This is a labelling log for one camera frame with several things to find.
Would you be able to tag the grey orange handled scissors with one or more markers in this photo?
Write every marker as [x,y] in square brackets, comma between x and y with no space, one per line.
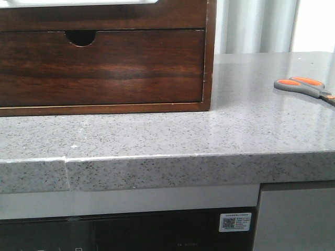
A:
[307,86]

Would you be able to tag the dark wooden drawer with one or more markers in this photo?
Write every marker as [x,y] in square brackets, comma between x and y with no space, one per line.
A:
[119,67]

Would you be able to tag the dark wooden drawer cabinet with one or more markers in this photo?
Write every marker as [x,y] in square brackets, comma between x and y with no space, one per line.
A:
[80,24]

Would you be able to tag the black built-in appliance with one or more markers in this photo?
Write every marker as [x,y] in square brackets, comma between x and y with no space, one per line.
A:
[139,219]

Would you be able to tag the white QR code sticker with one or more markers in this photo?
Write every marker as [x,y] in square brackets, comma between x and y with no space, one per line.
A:
[235,222]

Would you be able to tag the white pleated curtain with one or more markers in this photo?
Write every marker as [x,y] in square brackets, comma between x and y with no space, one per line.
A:
[274,26]

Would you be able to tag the grey cabinet door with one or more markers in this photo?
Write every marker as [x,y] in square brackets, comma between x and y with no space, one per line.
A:
[295,216]

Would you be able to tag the white plastic tray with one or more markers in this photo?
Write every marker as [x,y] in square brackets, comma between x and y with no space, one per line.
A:
[58,3]

